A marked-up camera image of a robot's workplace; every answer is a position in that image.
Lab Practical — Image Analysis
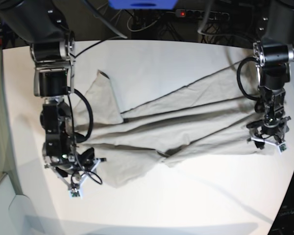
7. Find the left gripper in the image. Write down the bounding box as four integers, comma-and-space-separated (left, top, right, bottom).
246, 117, 291, 148

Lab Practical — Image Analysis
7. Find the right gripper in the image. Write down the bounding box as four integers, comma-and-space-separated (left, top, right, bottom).
43, 148, 107, 191

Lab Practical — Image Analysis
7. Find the beige t-shirt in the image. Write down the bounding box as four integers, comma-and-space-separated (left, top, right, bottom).
81, 64, 276, 188

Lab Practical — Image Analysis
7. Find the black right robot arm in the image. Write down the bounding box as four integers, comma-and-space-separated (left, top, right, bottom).
0, 0, 102, 197

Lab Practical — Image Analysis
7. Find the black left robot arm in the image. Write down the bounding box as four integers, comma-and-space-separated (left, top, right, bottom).
237, 0, 294, 153

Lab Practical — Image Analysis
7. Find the black power strip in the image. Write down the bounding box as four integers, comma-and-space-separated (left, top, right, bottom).
175, 9, 230, 21

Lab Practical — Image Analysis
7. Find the blue plastic box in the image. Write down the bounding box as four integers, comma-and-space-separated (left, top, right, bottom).
108, 0, 177, 10

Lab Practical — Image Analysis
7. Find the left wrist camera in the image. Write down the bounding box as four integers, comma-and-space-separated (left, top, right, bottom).
277, 142, 288, 154

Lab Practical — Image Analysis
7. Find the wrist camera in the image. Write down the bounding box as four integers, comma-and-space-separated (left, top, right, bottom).
277, 142, 288, 154
68, 188, 83, 199

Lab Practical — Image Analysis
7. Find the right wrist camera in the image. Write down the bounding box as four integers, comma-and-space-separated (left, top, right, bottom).
68, 188, 83, 199

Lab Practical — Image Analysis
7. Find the white cable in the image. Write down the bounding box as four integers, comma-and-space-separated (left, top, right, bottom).
126, 14, 160, 32

